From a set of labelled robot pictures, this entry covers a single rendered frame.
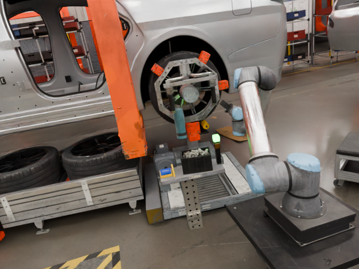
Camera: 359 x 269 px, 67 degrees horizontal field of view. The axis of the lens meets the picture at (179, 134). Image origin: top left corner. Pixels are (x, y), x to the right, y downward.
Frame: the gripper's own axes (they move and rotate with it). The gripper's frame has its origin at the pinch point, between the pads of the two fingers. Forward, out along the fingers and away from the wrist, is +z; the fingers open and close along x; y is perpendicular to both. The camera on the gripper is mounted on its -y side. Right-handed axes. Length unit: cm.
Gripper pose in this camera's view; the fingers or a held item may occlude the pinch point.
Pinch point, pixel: (226, 107)
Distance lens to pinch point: 242.9
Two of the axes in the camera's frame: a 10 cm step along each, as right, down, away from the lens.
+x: 6.3, -7.7, -1.4
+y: 7.8, 6.1, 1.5
